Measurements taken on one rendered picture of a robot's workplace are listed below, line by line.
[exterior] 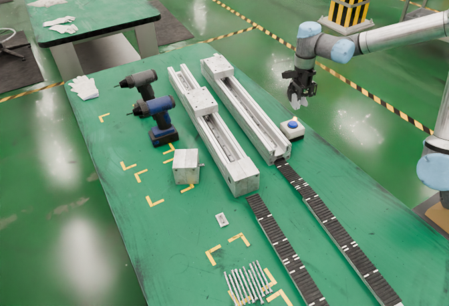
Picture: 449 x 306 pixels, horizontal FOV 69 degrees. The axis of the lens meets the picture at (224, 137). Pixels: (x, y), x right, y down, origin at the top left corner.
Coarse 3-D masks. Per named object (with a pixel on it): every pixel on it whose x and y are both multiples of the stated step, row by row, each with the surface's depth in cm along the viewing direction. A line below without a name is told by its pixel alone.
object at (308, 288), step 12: (252, 204) 115; (264, 204) 115; (264, 216) 112; (264, 228) 108; (276, 228) 108; (276, 240) 105; (288, 252) 101; (288, 264) 99; (300, 264) 98; (300, 276) 96; (300, 288) 93; (312, 288) 93; (312, 300) 91; (324, 300) 91
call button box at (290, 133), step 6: (288, 120) 145; (282, 126) 143; (288, 126) 141; (300, 126) 141; (282, 132) 145; (288, 132) 139; (294, 132) 139; (300, 132) 141; (288, 138) 141; (294, 138) 142; (300, 138) 144
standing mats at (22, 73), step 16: (0, 0) 520; (16, 32) 425; (160, 32) 411; (176, 32) 409; (0, 64) 363; (16, 64) 362; (32, 64) 361; (0, 80) 338; (16, 80) 337; (32, 80) 335
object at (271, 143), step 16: (208, 80) 178; (224, 80) 171; (224, 96) 160; (240, 96) 161; (240, 112) 146; (256, 112) 148; (256, 128) 138; (272, 128) 137; (256, 144) 139; (272, 144) 134; (288, 144) 130; (272, 160) 132
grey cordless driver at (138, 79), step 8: (144, 72) 149; (152, 72) 150; (128, 80) 146; (136, 80) 147; (144, 80) 148; (152, 80) 150; (144, 88) 152; (152, 88) 156; (144, 96) 155; (152, 96) 157; (136, 104) 159
